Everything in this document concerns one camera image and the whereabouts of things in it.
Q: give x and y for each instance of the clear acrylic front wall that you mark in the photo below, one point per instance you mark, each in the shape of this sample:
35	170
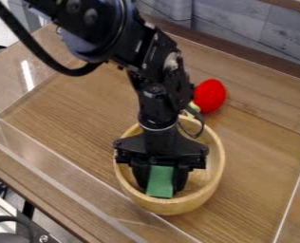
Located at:
85	205

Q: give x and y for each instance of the brown wooden bowl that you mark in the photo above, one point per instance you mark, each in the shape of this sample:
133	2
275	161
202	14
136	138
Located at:
202	180

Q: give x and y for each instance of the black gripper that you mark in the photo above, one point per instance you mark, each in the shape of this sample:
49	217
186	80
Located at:
169	146

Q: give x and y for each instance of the red toy strawberry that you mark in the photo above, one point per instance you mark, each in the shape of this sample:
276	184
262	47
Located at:
209	96

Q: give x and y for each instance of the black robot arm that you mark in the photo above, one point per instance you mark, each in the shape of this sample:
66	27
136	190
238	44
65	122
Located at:
103	30

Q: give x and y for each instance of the black device at corner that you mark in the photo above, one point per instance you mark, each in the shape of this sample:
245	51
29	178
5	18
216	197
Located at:
27	232

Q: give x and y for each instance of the green rectangular stick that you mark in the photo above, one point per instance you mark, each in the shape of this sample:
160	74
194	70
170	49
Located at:
160	183

